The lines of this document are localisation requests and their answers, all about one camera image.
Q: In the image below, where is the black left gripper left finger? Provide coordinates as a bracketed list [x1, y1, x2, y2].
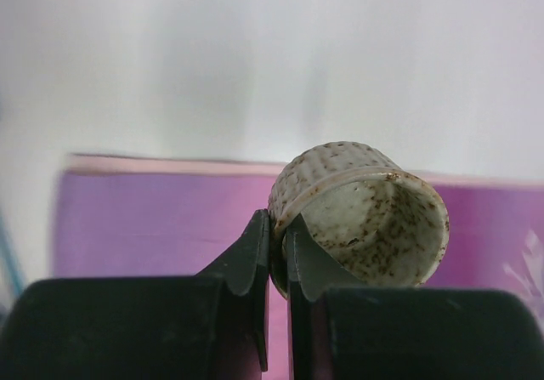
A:
[1, 210, 269, 379]

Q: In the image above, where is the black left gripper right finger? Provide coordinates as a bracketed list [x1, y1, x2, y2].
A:
[286, 217, 543, 379]

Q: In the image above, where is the speckled ceramic cup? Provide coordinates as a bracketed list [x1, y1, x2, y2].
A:
[268, 141, 450, 296]

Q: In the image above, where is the purple princess placemat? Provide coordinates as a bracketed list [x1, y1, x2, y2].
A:
[51, 153, 544, 380]

